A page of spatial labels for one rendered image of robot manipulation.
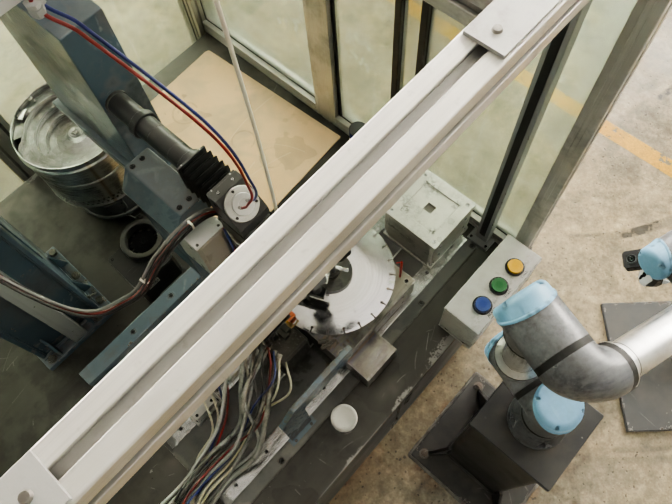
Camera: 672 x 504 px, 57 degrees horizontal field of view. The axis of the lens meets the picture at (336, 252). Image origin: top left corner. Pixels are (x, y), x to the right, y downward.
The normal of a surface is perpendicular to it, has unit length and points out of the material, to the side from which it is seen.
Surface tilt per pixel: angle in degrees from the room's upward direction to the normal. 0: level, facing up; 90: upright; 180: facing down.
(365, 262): 0
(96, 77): 90
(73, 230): 0
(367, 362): 0
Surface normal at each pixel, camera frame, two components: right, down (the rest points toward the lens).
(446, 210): -0.05, -0.40
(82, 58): 0.74, 0.60
